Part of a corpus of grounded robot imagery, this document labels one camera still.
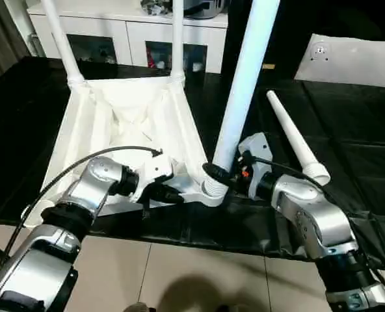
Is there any white plastic table leg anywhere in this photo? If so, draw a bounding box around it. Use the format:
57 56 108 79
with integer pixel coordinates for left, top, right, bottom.
41 0 85 86
169 0 186 83
265 90 332 187
198 0 282 200

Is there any grey-brown curtain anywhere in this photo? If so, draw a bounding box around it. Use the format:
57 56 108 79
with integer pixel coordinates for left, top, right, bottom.
0 0 31 79

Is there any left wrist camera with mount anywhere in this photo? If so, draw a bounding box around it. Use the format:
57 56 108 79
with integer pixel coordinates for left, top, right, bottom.
132 152 176 204

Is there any dark cabinet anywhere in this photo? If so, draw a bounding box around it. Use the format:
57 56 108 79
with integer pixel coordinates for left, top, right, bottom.
223 0 314 79

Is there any white glass-door cabinet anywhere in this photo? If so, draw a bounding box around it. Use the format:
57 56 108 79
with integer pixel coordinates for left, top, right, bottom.
26 0 229 75

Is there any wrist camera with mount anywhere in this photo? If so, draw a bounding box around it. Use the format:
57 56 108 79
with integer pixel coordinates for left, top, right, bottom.
132 152 176 204
237 132 274 200

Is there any white board with round fitting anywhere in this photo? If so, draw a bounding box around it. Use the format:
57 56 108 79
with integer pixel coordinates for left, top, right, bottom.
293 32 385 88

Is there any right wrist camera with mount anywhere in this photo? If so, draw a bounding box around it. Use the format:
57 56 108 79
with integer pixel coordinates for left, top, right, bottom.
237 132 274 200

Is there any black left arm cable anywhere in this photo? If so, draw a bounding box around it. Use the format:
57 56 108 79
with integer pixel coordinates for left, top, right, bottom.
0 146 165 264

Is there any black work mat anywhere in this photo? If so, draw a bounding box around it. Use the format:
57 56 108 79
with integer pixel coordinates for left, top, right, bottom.
0 55 385 270

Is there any white plastic table top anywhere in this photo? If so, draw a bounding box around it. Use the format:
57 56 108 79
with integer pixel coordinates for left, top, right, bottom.
21 76 230 228

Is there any grey round object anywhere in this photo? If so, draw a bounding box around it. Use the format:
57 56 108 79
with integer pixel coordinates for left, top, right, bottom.
182 0 226 19

